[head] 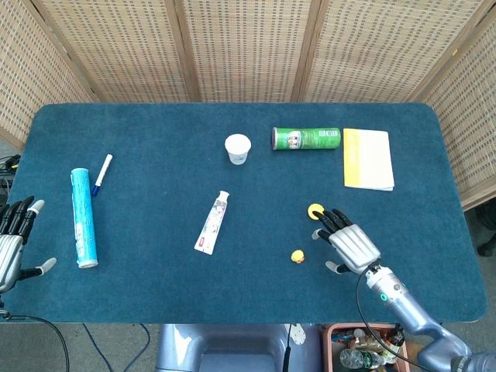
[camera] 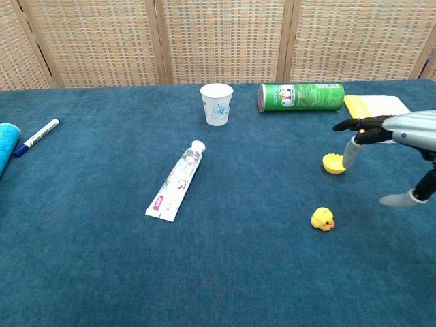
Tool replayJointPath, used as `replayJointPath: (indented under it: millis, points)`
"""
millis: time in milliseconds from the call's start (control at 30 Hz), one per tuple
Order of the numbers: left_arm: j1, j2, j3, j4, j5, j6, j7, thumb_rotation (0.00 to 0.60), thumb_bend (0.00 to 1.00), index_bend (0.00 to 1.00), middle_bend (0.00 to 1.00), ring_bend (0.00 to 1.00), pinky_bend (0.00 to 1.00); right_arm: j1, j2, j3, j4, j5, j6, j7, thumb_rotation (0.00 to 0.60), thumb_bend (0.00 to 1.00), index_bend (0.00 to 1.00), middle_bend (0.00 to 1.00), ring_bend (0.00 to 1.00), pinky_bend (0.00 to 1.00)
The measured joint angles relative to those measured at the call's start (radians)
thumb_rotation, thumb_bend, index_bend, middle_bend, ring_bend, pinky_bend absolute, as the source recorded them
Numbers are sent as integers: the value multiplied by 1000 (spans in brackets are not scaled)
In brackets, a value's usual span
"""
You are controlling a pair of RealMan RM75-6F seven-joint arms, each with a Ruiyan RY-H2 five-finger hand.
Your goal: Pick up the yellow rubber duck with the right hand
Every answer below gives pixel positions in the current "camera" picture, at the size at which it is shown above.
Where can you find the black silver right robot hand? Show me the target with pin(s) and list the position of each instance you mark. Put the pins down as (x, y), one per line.
(408, 127)

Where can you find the yellow rubber duck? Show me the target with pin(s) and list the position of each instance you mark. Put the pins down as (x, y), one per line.
(322, 218)

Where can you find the small yellow bowl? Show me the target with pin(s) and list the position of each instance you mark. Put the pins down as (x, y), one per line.
(332, 165)

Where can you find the yellow white notepad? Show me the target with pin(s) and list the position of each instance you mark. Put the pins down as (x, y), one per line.
(378, 104)

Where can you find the woven rattan screen panel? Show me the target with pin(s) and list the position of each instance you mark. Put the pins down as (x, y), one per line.
(20, 58)
(95, 41)
(357, 37)
(225, 41)
(431, 68)

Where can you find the green chips can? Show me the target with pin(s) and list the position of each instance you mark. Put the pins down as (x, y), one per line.
(303, 97)

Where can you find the white floral paper cup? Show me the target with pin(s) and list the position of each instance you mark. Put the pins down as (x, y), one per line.
(217, 105)

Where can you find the blue tablecloth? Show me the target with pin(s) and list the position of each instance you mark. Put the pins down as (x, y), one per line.
(218, 238)

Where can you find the white floral toothpaste tube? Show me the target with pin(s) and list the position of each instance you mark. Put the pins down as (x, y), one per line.
(178, 180)

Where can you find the white blue whiteboard marker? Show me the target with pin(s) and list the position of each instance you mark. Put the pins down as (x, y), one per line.
(35, 138)

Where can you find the cyan rolled towel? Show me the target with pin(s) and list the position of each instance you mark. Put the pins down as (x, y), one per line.
(6, 143)

